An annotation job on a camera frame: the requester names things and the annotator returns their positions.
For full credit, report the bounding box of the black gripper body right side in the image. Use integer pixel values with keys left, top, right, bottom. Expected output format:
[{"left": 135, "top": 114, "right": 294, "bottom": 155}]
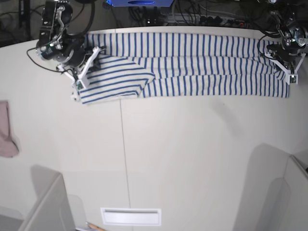
[{"left": 36, "top": 38, "right": 93, "bottom": 68}]

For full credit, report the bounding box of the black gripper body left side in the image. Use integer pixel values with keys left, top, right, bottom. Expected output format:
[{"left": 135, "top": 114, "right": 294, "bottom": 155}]
[{"left": 267, "top": 39, "right": 308, "bottom": 64}]

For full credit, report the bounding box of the blue white striped T-shirt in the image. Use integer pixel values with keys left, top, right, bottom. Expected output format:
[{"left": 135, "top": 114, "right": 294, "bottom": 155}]
[{"left": 77, "top": 32, "right": 289, "bottom": 104}]

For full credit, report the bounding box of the black robot arm right side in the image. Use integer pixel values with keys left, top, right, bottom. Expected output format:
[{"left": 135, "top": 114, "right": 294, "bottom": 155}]
[{"left": 33, "top": 0, "right": 95, "bottom": 73}]

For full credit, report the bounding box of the blue box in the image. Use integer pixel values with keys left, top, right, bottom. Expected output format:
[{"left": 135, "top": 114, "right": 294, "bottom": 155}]
[{"left": 106, "top": 0, "right": 173, "bottom": 7}]

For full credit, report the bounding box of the black power strip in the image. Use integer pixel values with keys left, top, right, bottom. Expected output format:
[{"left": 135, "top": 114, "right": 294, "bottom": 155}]
[{"left": 198, "top": 16, "right": 243, "bottom": 26}]

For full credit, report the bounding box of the pink cloth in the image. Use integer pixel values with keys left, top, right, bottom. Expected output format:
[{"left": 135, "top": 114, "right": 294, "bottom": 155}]
[{"left": 0, "top": 101, "right": 19, "bottom": 158}]

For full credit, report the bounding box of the grey bin right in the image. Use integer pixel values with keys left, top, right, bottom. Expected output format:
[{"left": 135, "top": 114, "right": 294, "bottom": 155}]
[{"left": 233, "top": 155, "right": 308, "bottom": 231}]

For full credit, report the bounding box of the grey bin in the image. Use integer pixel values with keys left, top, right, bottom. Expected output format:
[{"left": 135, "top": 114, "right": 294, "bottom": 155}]
[
  {"left": 233, "top": 155, "right": 308, "bottom": 231},
  {"left": 0, "top": 165, "right": 87, "bottom": 231}
]

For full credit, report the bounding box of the white rectangular tray slot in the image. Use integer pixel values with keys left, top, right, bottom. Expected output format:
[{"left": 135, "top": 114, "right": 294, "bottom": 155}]
[{"left": 101, "top": 208, "right": 162, "bottom": 226}]

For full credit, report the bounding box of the grey bin left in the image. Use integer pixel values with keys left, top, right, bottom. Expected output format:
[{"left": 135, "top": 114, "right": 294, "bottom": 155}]
[{"left": 0, "top": 165, "right": 87, "bottom": 231}]

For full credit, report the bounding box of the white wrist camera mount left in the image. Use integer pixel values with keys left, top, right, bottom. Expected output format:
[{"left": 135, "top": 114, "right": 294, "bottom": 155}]
[{"left": 264, "top": 52, "right": 307, "bottom": 85}]

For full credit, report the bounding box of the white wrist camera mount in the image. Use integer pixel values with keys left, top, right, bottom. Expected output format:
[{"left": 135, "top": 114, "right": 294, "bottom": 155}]
[
  {"left": 57, "top": 46, "right": 106, "bottom": 94},
  {"left": 264, "top": 52, "right": 307, "bottom": 85}
]

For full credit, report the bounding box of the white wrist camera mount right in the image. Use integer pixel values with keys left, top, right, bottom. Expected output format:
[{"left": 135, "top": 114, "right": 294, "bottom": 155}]
[{"left": 57, "top": 46, "right": 106, "bottom": 94}]

